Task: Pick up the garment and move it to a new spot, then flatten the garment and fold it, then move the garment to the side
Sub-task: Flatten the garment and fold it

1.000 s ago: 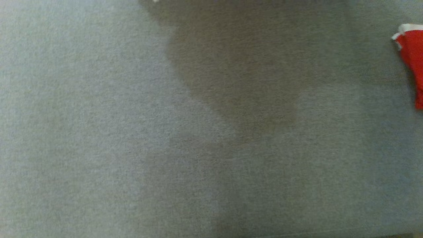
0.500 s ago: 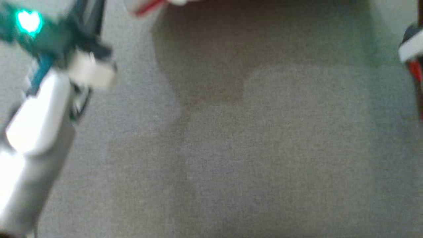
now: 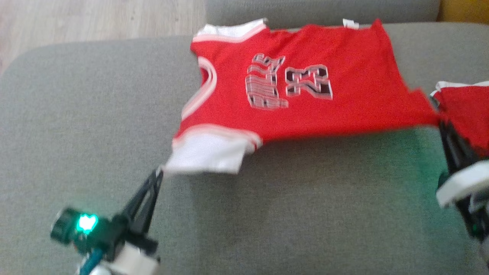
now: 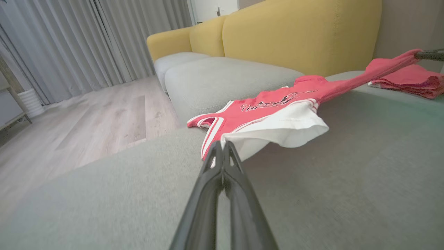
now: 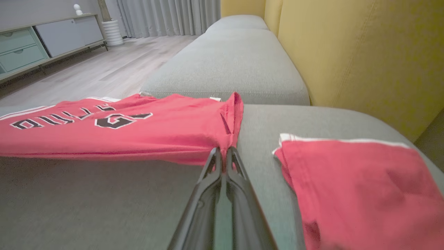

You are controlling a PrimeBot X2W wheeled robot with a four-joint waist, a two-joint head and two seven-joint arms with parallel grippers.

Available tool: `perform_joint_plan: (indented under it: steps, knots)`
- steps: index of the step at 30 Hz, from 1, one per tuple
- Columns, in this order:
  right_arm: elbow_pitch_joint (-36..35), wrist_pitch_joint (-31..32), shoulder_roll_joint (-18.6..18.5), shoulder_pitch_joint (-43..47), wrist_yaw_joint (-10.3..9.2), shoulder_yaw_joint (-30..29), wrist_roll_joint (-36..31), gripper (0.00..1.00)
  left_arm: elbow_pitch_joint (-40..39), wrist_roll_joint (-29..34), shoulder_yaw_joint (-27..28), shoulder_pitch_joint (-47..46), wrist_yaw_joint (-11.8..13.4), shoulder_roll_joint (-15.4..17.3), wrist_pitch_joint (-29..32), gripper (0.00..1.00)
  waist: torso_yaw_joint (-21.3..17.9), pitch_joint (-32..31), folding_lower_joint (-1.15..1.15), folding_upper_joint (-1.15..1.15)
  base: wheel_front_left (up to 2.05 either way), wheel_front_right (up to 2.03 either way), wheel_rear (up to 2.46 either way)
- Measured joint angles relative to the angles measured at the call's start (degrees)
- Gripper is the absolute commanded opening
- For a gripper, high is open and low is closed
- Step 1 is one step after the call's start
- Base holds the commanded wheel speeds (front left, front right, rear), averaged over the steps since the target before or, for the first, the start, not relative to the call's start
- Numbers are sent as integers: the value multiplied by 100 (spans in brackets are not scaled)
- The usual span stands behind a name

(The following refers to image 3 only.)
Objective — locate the small grey sofa cushion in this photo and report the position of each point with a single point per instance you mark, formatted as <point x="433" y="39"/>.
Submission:
<point x="305" y="9"/>

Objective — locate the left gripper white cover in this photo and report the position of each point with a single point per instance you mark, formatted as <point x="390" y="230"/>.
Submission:
<point x="103" y="236"/>

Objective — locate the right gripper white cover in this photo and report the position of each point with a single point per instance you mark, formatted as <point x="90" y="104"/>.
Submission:
<point x="470" y="187"/>

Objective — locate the red shorts white waistband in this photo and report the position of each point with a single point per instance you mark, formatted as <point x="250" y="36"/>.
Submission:
<point x="466" y="110"/>

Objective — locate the large grey sofa seat cushion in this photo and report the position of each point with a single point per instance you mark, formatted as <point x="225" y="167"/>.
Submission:
<point x="286" y="214"/>

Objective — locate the red basketball jersey white trim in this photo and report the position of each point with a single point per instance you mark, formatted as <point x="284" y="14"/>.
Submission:
<point x="305" y="110"/>

